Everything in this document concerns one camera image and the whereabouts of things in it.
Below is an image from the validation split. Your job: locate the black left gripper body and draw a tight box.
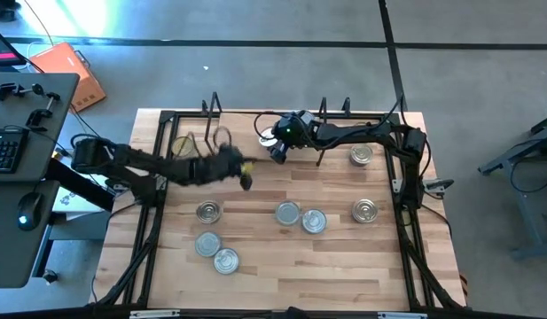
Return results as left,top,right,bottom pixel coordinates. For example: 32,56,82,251
210,144,248,181

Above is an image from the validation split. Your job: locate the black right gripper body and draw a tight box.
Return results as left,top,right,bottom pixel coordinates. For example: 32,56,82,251
271,110,323,150

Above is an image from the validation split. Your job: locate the silver tuna can ringed lid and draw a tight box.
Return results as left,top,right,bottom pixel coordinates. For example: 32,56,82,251
195,198,223,225

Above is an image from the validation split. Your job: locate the tuna can with green label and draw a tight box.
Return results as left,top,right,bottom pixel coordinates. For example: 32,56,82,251
213,247,241,276
274,199,302,227
193,230,223,259
301,208,328,236

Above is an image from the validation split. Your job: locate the wooden shelf with black legs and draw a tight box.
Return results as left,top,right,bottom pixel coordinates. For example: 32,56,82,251
200,90,352,168

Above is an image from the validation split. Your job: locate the tuna can pink blue label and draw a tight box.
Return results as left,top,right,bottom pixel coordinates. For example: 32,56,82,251
348,143,374,168

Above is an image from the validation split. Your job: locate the white box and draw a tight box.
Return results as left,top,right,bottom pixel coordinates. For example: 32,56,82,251
51,164,123,222

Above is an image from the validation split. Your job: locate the silver metal bar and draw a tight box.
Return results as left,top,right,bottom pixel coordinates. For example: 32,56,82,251
377,311,429,319
129,308,182,319

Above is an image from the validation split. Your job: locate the black desk clamp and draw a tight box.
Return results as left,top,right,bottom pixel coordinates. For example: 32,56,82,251
24,91,61,133
0,82,46,102

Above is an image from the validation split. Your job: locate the black computer mouse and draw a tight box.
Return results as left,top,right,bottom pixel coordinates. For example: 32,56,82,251
17,191,44,232

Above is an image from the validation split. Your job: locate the black keyboard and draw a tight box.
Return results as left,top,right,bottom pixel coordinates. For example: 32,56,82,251
0,128,27,175

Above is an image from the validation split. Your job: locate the black desk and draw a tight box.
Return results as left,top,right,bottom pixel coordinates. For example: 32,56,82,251
0,72,117,290

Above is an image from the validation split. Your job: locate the black computer monitor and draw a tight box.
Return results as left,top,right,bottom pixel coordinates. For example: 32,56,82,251
0,22,27,68

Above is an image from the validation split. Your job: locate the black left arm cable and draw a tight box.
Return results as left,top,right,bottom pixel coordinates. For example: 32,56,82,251
184,125,233,157

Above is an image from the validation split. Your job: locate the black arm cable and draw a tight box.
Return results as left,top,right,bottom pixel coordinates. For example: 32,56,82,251
184,125,233,157
254,94,407,143

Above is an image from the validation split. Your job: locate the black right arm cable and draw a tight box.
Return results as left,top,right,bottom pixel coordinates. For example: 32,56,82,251
254,94,407,143

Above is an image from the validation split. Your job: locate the black aluminium table frame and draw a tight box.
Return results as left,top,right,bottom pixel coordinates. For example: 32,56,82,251
93,108,467,311

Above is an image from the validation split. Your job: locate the orange box with handle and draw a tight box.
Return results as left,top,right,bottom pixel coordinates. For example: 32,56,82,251
27,41,107,113

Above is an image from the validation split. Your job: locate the grey metal table frame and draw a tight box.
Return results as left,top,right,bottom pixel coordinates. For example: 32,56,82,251
478,111,547,261

